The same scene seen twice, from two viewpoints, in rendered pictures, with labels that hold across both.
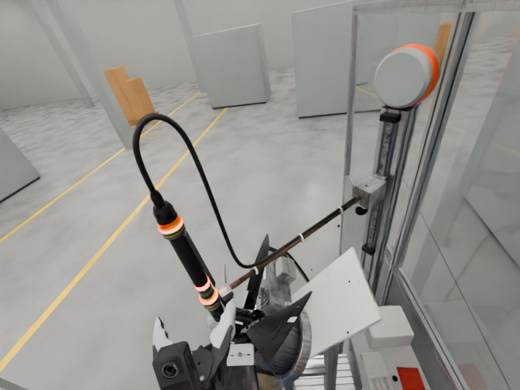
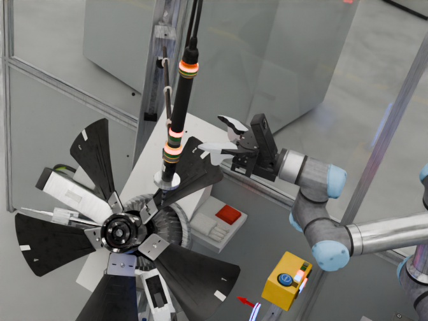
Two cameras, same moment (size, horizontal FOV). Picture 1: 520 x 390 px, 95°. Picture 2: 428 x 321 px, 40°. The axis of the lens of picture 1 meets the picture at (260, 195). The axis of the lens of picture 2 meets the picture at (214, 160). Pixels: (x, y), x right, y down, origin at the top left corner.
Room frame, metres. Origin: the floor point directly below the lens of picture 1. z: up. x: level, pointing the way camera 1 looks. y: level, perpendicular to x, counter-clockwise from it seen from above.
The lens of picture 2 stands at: (-0.05, 1.33, 2.48)
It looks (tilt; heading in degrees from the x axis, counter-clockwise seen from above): 37 degrees down; 284
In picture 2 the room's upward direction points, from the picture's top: 14 degrees clockwise
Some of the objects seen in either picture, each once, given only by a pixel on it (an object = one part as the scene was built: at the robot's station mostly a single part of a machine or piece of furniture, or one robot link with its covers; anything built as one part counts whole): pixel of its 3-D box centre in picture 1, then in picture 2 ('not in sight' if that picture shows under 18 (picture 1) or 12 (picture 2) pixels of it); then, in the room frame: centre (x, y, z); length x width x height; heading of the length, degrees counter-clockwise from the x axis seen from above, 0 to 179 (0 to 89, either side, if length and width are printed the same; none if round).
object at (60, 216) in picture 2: not in sight; (62, 217); (0.69, 0.12, 1.08); 0.07 x 0.04 x 0.06; 3
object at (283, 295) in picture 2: not in sight; (286, 281); (-0.05, -0.08, 1.02); 0.16 x 0.10 x 0.11; 83
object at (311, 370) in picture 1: (307, 370); not in sight; (0.45, -0.06, 0.56); 0.19 x 0.04 x 0.04; 83
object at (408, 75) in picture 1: (405, 77); not in sight; (0.68, -0.46, 1.88); 0.17 x 0.15 x 0.16; 173
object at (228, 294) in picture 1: (219, 306); (169, 165); (0.35, 0.16, 1.49); 0.09 x 0.07 x 0.10; 118
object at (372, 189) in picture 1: (370, 190); (164, 40); (0.64, -0.38, 1.54); 0.10 x 0.07 x 0.08; 118
